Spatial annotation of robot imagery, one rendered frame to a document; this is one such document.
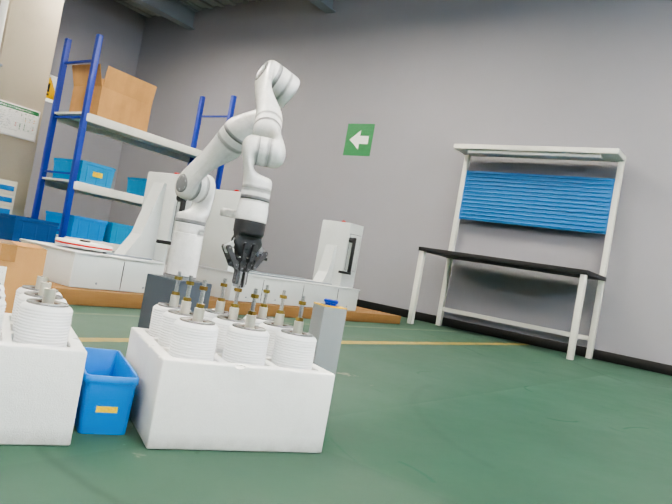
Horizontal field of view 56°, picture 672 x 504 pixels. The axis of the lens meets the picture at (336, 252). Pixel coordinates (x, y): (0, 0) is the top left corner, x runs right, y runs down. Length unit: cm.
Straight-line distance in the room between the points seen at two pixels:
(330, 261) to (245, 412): 393
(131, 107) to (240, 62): 304
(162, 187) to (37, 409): 277
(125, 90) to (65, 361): 571
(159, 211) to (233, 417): 268
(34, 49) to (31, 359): 692
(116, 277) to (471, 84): 482
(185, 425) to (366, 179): 645
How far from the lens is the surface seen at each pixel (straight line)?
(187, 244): 193
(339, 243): 527
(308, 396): 143
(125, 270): 365
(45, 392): 130
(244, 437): 140
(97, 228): 666
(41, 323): 130
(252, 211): 149
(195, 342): 135
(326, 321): 167
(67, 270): 351
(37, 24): 811
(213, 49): 1013
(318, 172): 808
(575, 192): 643
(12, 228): 589
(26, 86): 797
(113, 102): 679
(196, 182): 191
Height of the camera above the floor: 42
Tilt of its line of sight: 1 degrees up
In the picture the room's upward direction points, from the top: 10 degrees clockwise
